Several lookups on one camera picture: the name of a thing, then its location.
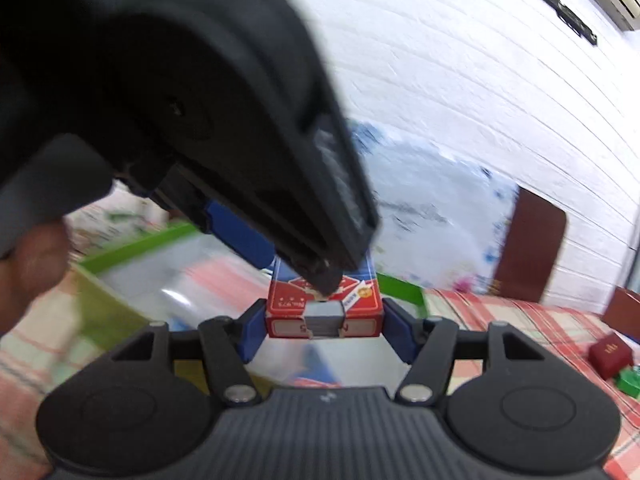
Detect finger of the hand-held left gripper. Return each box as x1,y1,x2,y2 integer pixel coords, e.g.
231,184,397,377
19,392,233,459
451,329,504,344
171,116,381,298
164,169,277,271

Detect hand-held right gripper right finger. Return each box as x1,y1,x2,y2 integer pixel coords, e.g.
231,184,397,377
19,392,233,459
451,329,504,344
383,299,544,404

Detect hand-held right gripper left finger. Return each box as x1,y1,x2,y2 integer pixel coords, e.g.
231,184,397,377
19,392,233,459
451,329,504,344
111,299,267,406

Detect red playing card box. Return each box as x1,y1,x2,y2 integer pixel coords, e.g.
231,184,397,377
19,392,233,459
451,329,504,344
264,254,387,342

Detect green cardboard box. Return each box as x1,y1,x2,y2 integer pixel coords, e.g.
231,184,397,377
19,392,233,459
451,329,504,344
72,222,427,401

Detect person's left hand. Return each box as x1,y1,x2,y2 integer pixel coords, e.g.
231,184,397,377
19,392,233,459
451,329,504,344
0,220,72,336

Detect pink packet in clear bag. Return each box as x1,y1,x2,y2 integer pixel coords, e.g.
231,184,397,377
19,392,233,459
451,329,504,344
160,250,273,326

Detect plaid blanket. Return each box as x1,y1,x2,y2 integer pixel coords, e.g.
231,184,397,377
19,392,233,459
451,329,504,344
0,200,640,480

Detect brown chair back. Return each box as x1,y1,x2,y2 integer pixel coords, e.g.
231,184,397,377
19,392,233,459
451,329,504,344
491,185,640,347

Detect small dark red box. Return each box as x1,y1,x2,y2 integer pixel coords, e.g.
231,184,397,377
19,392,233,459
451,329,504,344
589,332,634,382

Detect small green object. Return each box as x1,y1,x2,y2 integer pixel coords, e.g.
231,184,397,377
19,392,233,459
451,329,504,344
615,366,640,400

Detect black wall bracket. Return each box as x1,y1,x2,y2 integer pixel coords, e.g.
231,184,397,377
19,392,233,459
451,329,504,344
539,0,599,47

